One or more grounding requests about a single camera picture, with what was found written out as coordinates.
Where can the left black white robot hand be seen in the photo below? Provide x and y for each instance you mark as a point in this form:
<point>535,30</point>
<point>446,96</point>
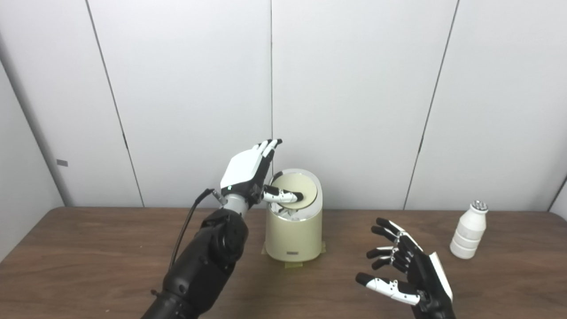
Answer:
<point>243,170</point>

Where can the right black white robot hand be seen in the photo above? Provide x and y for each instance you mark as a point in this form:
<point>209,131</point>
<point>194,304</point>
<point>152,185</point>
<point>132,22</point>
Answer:
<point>425,274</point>

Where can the small white plastic bottle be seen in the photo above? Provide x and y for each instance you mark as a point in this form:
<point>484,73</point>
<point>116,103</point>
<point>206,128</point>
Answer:
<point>467,235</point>

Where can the cream round bin lid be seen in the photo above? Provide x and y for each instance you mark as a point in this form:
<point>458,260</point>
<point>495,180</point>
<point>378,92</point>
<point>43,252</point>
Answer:
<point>301,182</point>

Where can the cream-colored round bin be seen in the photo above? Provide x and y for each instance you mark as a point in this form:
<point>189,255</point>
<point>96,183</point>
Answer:
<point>294,237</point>

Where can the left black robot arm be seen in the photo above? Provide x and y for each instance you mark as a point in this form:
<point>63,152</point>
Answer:
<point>203,261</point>

